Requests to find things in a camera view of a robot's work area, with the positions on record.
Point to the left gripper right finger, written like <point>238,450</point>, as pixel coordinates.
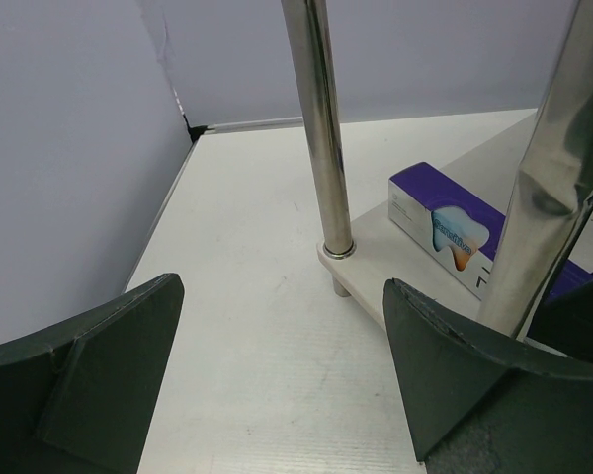
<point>479,402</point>

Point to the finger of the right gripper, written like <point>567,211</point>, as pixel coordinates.
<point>566,323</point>

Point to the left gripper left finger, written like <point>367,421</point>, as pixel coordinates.
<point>79,395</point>

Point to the purple toothpaste box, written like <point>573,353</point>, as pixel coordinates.
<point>454,226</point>

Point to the white two-tier shelf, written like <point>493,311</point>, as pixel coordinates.
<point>542,244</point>

